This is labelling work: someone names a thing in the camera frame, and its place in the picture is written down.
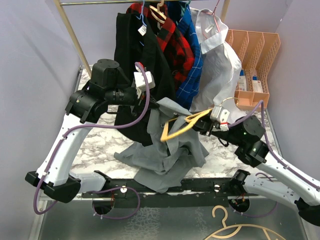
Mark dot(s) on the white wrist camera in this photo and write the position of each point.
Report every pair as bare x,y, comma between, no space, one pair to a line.
219,117
140,83

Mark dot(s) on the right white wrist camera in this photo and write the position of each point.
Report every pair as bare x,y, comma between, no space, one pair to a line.
219,117

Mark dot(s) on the white box in organizer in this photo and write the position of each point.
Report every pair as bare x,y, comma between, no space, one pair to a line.
256,83
242,81

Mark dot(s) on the wooden clothes rack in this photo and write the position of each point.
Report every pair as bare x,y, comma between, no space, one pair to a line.
59,5

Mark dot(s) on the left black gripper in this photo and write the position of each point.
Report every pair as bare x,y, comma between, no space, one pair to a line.
139,105

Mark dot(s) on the grey button shirt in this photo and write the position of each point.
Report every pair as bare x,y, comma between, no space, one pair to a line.
163,165

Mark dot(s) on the beige wooden hanger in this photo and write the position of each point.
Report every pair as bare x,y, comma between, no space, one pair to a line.
156,12

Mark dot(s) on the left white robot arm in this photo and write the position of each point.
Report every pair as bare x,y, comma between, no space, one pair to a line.
108,86

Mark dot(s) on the red black plaid shirt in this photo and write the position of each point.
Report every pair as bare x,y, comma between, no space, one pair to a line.
173,44

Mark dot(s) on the pink wire hanger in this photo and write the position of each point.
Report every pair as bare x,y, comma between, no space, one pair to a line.
215,23

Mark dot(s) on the white hanging shirt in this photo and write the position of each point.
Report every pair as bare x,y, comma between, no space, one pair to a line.
221,67

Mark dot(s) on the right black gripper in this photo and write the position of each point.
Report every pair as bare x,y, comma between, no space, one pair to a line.
205,125

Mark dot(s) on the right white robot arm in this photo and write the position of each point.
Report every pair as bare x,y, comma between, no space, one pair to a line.
292,187

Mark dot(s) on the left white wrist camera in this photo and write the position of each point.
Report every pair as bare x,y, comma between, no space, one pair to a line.
140,83

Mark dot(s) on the orange plastic file organizer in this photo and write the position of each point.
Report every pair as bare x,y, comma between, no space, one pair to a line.
256,51

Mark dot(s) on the blue wire hanger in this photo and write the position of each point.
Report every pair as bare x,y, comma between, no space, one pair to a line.
143,28

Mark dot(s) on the beige hanger in foreground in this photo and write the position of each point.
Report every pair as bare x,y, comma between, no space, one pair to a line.
237,227

